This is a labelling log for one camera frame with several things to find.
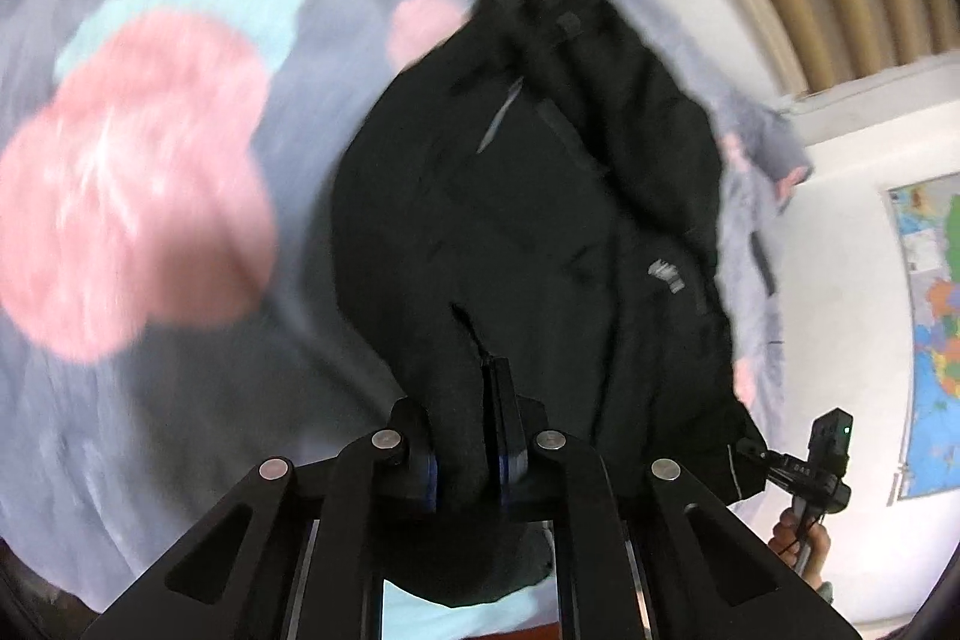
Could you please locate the black hooded jacket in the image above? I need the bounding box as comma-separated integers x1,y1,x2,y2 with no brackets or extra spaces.
330,0,770,611

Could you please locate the wall map poster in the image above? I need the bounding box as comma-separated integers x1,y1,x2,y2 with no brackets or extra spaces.
881,175,960,507

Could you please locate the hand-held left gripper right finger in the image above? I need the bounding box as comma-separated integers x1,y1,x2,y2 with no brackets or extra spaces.
486,357,863,640

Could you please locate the person's right hand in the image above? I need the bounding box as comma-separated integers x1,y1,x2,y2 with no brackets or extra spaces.
768,505,832,590

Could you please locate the grey floral blanket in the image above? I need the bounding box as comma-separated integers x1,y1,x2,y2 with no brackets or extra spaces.
0,0,818,618

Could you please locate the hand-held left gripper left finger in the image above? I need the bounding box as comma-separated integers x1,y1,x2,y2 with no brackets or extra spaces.
79,398,442,640

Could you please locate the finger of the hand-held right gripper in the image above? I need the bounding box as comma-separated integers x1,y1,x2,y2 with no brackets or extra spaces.
737,439,790,485

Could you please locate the black phone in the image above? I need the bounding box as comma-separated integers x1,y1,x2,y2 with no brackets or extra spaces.
750,233,776,298

